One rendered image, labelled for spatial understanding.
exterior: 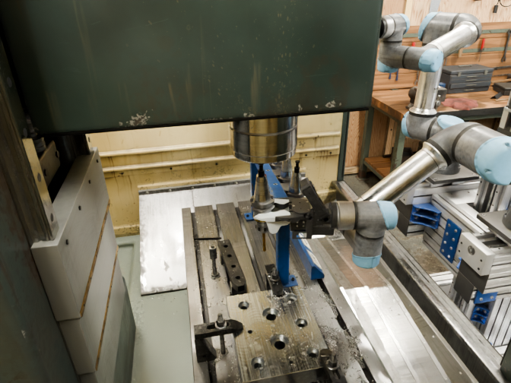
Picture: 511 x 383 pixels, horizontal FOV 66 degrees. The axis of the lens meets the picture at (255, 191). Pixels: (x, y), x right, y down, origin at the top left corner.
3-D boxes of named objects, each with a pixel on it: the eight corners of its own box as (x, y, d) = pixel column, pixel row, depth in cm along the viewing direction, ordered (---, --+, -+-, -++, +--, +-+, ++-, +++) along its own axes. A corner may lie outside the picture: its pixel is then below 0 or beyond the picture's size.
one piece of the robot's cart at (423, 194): (464, 182, 196) (468, 166, 192) (483, 195, 185) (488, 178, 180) (390, 191, 190) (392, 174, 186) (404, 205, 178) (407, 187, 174)
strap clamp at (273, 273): (274, 289, 133) (274, 252, 125) (284, 318, 121) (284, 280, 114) (264, 290, 132) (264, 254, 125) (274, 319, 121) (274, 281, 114)
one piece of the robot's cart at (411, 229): (460, 216, 202) (464, 201, 198) (473, 227, 193) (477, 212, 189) (395, 225, 196) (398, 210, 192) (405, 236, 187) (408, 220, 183)
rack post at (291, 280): (293, 276, 138) (296, 203, 124) (298, 286, 133) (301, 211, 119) (266, 280, 136) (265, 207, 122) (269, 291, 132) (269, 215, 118)
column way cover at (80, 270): (130, 286, 135) (98, 146, 110) (115, 421, 94) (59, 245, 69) (115, 289, 134) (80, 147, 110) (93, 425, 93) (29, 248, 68)
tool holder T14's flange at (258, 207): (249, 202, 105) (249, 194, 104) (271, 199, 106) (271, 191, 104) (253, 214, 99) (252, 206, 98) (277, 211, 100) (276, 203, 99)
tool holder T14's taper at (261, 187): (252, 195, 103) (251, 172, 100) (268, 193, 103) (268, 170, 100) (255, 204, 99) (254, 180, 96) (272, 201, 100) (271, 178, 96)
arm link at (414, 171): (454, 104, 114) (321, 209, 121) (481, 115, 105) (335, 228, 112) (468, 132, 120) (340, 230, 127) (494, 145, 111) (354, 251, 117)
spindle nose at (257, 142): (223, 144, 100) (220, 96, 94) (284, 136, 104) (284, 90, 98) (239, 169, 86) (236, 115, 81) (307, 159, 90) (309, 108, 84)
